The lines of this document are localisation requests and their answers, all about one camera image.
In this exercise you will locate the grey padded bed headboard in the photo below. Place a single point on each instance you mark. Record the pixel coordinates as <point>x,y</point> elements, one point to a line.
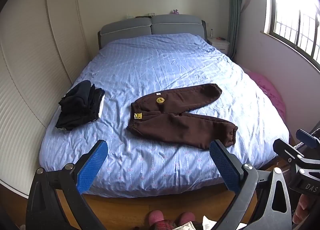
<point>135,28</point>

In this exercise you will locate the white louvered wardrobe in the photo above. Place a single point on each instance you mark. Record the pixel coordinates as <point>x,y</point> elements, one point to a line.
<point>32,70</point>

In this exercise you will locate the person's right hand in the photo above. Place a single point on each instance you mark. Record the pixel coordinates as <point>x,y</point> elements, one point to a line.
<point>303,207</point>

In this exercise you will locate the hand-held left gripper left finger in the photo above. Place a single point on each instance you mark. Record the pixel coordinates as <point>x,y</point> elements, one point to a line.
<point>92,168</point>

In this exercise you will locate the pink blanket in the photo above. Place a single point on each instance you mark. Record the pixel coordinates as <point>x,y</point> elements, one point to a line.
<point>268,92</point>

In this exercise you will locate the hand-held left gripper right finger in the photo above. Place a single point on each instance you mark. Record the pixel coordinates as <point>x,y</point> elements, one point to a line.
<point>225,168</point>

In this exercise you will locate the white nightstand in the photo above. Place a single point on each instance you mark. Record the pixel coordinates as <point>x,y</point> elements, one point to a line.
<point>221,45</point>

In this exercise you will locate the small purple toy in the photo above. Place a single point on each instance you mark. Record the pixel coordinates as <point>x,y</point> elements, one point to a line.
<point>175,11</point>

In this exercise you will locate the bed with blue sheet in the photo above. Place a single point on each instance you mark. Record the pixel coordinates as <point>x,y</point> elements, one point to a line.
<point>162,70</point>

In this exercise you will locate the white cloth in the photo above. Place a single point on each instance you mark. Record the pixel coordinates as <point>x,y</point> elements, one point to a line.
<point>208,223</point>

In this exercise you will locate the clear plastic bottle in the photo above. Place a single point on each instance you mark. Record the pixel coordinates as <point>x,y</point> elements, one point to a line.
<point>211,33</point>

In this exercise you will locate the brown pants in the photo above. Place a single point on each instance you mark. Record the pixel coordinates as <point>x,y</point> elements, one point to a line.
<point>175,125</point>

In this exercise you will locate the window with metal grille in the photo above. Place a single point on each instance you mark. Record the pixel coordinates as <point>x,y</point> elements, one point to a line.
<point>295,15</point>

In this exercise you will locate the stack of black folded clothes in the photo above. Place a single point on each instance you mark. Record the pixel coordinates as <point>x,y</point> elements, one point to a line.
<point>77,106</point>

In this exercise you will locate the flat books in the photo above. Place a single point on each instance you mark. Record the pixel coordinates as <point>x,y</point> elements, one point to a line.
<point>146,15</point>

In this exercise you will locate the pink fuzzy slipper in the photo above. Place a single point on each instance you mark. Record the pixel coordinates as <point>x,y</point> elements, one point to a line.
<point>186,218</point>
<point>156,217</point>

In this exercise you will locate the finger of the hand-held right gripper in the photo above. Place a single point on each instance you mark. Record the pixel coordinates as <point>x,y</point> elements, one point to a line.
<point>285,148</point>
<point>307,138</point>

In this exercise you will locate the pink slippers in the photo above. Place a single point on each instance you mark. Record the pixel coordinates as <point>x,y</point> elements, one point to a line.
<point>175,226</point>

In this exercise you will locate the green curtain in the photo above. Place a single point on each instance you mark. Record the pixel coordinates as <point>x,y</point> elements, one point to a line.
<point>235,7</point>

